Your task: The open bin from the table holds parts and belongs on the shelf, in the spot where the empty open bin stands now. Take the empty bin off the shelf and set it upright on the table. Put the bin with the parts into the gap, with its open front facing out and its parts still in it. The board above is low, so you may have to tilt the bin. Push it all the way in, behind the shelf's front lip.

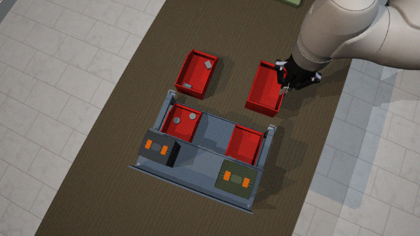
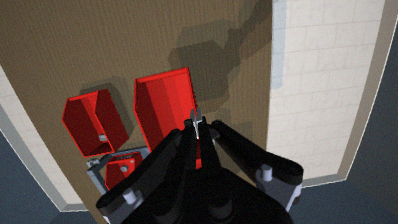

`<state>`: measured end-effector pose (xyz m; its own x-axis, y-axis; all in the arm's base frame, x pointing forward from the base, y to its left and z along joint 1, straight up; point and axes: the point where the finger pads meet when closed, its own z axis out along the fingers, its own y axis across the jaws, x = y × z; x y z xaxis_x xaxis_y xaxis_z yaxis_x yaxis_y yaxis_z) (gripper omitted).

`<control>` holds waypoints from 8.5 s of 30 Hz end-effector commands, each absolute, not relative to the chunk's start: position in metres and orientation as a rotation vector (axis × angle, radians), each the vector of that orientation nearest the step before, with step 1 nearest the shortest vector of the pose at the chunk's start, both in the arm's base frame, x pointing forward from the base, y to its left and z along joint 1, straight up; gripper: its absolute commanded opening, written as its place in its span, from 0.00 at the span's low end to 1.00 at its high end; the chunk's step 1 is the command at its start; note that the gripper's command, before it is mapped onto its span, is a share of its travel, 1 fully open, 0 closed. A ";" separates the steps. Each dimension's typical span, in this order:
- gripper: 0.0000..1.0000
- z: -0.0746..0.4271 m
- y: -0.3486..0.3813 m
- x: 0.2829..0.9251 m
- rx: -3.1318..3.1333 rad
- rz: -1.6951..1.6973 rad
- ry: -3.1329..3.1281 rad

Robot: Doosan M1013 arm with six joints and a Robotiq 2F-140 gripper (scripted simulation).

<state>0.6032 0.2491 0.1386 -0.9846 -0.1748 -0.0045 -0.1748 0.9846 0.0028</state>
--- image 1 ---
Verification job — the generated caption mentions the red open-front bin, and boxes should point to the red open-front bin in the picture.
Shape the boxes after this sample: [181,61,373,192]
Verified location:
[225,125,263,166]
[161,103,202,143]
[245,60,285,118]
[175,49,218,100]

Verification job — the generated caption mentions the grey metal shelf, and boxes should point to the grey metal shelf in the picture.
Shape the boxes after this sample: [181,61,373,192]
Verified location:
[128,90,277,215]

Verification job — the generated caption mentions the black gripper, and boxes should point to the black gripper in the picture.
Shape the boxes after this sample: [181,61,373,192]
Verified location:
[274,54,322,96]

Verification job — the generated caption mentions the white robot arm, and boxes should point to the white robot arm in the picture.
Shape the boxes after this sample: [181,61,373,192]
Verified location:
[292,0,420,72]

